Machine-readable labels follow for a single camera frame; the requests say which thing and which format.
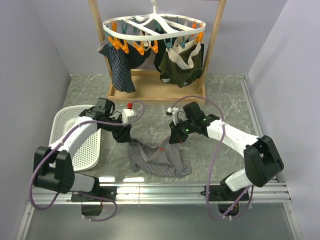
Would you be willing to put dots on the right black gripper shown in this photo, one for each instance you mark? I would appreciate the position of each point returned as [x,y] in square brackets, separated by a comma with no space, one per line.
[176,137]

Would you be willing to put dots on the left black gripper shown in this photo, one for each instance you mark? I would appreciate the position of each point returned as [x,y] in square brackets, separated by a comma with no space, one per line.
[123,135]

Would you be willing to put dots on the grey striped boxer underwear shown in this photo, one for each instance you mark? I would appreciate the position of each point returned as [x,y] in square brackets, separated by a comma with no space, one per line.
[160,159]

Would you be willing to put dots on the white round clip hanger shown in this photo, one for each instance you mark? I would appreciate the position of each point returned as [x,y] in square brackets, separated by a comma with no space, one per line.
[152,26]

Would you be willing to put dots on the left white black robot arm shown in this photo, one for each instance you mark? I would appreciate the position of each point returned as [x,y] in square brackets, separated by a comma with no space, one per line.
[52,165]

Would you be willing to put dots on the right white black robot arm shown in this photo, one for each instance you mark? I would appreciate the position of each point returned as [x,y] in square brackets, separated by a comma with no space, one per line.
[262,161]

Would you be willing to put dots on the wooden hanger stand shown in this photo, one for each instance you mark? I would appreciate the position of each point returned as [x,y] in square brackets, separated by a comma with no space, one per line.
[149,89]

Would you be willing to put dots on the navy striped hanging underwear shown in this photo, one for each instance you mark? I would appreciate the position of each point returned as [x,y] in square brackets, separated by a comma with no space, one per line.
[120,68]

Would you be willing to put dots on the olive green hanging underwear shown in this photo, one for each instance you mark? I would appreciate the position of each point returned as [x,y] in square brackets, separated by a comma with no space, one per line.
[181,66]

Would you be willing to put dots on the white perforated plastic basket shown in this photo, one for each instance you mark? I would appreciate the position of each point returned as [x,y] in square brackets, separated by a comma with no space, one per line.
[84,143]

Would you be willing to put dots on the teal clothes peg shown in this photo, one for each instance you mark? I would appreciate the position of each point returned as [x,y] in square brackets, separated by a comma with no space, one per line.
[181,40]
[168,43]

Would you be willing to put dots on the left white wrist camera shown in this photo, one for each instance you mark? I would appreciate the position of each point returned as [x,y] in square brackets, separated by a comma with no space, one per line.
[128,114]

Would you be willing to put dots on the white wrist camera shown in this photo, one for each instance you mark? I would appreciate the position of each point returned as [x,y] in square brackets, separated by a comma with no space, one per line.
[173,112]
[128,114]

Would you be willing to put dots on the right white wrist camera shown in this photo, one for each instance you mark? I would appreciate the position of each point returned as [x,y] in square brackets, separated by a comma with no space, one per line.
[173,112]

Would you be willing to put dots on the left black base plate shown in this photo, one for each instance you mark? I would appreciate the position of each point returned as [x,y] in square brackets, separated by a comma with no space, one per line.
[106,192]

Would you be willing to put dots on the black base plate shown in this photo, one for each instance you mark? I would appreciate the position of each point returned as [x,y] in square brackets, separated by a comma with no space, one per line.
[106,192]
[219,193]

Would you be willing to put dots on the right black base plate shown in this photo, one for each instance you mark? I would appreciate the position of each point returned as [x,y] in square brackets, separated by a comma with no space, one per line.
[219,193]

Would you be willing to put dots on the black box under rail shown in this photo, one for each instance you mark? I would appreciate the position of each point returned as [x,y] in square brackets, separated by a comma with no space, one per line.
[91,210]

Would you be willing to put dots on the aluminium mounting rail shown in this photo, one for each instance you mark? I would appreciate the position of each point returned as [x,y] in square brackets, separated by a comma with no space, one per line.
[166,211]

